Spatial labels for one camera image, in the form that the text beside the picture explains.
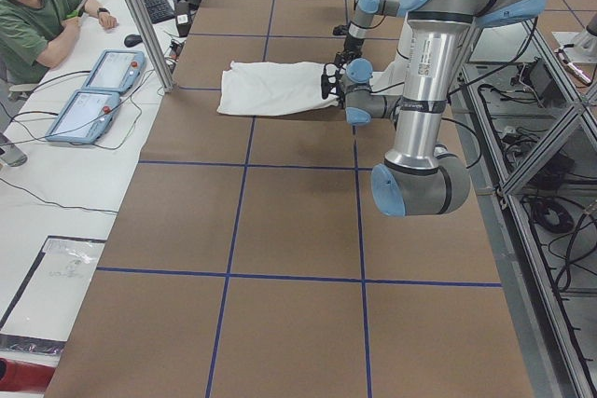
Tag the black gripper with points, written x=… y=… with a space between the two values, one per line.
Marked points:
x=339 y=87
x=350 y=48

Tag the white long-sleeve printed shirt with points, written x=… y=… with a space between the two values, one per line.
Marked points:
x=270 y=89

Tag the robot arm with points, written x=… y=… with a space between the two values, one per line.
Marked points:
x=418 y=175
x=367 y=15

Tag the black keyboard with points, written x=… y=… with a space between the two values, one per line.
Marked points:
x=159 y=10

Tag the black computer mouse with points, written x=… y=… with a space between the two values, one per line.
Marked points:
x=132 y=40

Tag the upper blue teach pendant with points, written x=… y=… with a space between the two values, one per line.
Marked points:
x=116 y=71

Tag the blue teach pendant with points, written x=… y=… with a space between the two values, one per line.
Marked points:
x=116 y=71
x=85 y=118

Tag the lower blue teach pendant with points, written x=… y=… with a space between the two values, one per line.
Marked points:
x=85 y=118

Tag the person in green shirt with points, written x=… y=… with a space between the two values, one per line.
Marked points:
x=38 y=35

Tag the grey water bottle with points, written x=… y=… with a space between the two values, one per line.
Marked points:
x=11 y=155

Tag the clear plastic bag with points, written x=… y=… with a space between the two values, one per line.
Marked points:
x=41 y=314

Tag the red fire extinguisher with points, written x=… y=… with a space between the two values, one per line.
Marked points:
x=19 y=376

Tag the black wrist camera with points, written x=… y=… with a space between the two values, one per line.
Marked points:
x=341 y=30
x=329 y=80

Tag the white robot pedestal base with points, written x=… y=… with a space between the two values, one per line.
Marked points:
x=391 y=80

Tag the aluminium frame post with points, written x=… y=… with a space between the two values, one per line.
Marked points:
x=145 y=28

